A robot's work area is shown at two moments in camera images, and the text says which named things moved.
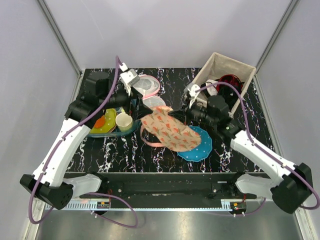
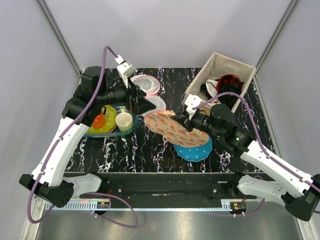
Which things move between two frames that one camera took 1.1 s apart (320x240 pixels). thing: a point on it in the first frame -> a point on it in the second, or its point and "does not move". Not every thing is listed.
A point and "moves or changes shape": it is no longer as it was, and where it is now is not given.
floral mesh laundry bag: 159,129 moves or changes shape
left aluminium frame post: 61,37 does not move
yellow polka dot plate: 110,118 does not move
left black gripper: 142,109 does not move
